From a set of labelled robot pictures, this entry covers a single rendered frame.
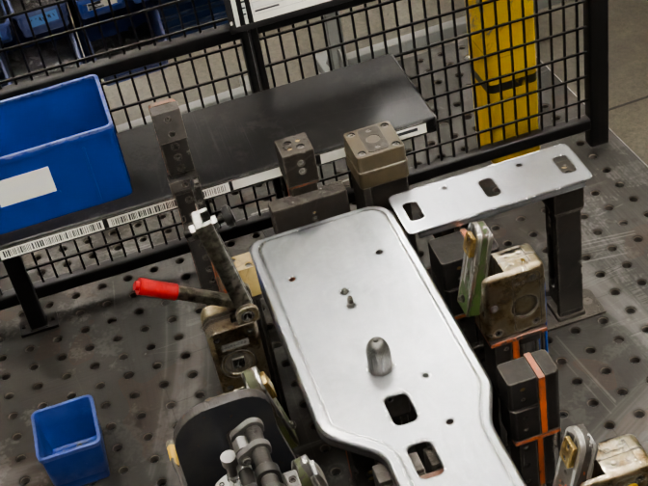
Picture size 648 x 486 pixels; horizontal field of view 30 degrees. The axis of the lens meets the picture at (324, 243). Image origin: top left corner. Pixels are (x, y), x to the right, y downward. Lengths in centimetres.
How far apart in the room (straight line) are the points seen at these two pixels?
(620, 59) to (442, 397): 257
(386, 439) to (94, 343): 82
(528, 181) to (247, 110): 49
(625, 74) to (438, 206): 216
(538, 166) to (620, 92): 198
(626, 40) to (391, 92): 213
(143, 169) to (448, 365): 65
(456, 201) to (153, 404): 61
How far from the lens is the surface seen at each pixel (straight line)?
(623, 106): 374
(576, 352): 197
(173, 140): 176
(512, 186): 180
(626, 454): 138
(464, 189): 181
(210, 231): 148
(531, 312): 165
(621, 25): 413
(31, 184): 185
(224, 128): 198
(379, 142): 182
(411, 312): 161
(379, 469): 145
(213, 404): 129
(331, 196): 184
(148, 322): 216
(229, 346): 159
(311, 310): 164
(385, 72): 204
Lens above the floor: 210
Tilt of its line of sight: 39 degrees down
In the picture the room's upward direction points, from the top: 11 degrees counter-clockwise
